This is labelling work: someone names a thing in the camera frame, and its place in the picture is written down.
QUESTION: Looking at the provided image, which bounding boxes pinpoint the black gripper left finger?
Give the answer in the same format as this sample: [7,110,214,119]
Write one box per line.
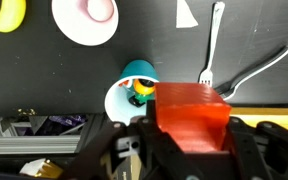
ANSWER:
[60,99,185,180]

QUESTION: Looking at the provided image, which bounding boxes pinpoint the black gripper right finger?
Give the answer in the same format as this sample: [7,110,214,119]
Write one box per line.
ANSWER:
[222,116,288,180]

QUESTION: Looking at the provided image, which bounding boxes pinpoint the orange cube block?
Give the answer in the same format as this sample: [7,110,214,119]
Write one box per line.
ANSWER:
[154,82,233,154]

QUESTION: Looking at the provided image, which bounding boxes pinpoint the teal plastic cup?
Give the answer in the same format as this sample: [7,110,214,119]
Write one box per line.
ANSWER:
[104,59,160,127]

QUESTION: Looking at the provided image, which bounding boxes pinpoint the wooden desk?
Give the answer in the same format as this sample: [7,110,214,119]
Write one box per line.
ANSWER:
[229,106,288,136]

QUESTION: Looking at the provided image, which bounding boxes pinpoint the purple crumpled wrapper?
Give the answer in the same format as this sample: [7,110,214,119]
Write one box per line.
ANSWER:
[48,114,87,127]

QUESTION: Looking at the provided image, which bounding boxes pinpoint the yellow green toy figure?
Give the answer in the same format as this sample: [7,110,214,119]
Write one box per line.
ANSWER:
[126,77,156,108]

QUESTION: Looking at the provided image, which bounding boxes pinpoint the silver fork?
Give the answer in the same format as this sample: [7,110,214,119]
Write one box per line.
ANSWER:
[198,1,226,88]

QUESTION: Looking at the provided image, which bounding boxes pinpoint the white triangular paper scrap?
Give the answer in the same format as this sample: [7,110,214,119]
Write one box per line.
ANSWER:
[175,0,199,30]

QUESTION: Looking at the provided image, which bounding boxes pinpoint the yellow toy banana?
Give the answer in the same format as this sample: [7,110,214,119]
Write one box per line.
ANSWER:
[0,0,28,34]

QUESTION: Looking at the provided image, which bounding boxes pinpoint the black handled fork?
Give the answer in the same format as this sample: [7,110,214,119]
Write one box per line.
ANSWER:
[213,45,288,101]

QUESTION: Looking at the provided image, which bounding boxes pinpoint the aluminium frame rail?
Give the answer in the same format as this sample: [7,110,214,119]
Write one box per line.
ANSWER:
[0,134,87,155]

